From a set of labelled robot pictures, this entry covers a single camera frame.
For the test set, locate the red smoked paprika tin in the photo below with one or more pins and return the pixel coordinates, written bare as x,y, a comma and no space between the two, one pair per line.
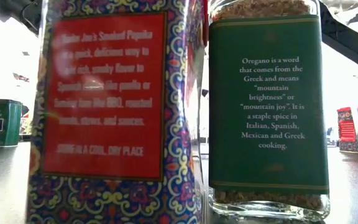
104,93
348,129

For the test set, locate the green-lidded oregano jar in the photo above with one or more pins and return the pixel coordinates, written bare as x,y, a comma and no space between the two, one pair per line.
269,93

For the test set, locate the dark green black pepper tin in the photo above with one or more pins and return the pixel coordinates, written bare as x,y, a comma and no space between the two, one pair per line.
0,124

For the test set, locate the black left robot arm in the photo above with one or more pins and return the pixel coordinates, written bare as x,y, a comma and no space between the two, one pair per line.
26,12

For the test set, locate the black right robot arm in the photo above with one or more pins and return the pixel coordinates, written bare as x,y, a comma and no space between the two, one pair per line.
346,40

